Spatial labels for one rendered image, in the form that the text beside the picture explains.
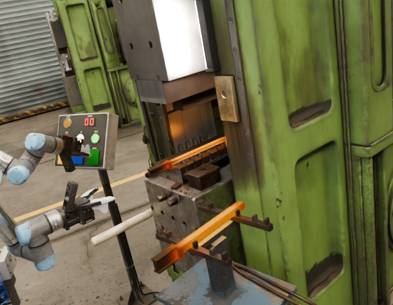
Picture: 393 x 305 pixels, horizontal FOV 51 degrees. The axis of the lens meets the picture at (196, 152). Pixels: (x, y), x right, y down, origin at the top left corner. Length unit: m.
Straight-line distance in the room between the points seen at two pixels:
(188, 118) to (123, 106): 4.58
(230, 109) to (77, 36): 5.13
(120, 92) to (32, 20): 3.57
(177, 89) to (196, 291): 0.77
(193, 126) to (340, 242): 0.89
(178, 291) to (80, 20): 5.40
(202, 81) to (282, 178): 0.53
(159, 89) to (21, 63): 7.95
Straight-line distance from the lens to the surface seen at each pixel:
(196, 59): 1.65
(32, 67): 9.53
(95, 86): 6.57
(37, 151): 1.83
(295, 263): 1.75
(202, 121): 2.09
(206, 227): 1.32
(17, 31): 9.50
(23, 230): 1.54
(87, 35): 6.52
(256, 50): 1.40
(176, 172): 1.75
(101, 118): 2.09
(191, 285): 1.55
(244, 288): 1.49
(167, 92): 1.63
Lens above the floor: 1.62
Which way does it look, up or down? 20 degrees down
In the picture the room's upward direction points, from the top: 11 degrees counter-clockwise
